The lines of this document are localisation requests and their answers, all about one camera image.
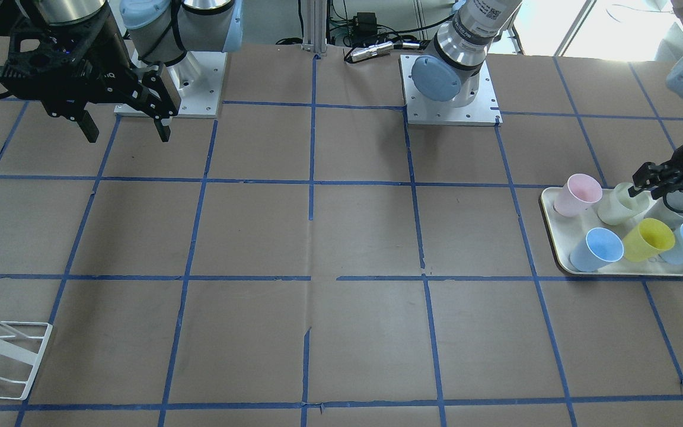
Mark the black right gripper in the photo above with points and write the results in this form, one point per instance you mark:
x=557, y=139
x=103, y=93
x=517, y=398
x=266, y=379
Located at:
x=106, y=64

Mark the pale green ikea cup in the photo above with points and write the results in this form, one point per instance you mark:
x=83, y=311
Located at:
x=618, y=206

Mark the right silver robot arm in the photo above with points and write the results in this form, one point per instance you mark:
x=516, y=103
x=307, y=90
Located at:
x=164, y=31

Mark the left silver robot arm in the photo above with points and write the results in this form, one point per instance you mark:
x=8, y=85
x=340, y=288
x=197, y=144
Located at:
x=448, y=70

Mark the grey plastic cup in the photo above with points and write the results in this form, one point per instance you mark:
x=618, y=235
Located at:
x=668, y=209

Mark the yellow plastic cup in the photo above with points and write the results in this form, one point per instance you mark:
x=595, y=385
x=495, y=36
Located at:
x=650, y=237

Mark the pink plastic cup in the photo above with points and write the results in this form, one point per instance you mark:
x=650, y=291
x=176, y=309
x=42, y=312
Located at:
x=580, y=192

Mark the light blue cup front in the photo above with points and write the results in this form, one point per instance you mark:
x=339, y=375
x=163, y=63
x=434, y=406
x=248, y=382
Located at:
x=599, y=247

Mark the cream plastic tray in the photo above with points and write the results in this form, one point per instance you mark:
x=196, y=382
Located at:
x=566, y=232

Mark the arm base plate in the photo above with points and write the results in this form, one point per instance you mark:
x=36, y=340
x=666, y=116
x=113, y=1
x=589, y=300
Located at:
x=483, y=110
x=199, y=78

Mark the aluminium frame post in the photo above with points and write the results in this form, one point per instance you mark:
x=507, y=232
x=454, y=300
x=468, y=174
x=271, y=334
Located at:
x=314, y=27

